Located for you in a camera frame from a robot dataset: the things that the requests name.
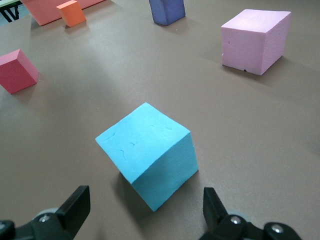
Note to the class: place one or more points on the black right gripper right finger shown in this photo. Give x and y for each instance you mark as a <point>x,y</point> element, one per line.
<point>225,227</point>

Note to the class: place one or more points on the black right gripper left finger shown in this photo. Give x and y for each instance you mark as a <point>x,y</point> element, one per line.
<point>70,212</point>

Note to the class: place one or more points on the light blue foam block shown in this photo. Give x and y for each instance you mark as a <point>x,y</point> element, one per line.
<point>145,150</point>

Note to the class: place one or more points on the brown paper table cover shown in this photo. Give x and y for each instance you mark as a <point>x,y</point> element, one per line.
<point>175,100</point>

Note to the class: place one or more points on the red foam block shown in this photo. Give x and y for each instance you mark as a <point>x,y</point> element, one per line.
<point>16,72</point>

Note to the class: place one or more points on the pink foam block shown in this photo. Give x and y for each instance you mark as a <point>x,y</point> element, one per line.
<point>252,42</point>

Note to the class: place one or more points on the orange foam block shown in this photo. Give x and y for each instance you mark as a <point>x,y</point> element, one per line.
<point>72,15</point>

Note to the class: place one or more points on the pink plastic bin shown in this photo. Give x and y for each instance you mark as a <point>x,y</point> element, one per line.
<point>42,11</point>

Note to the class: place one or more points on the black metal stand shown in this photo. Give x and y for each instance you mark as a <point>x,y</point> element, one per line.
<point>7,13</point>

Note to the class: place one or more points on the purple foam block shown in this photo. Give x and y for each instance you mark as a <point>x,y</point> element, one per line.
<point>167,11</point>

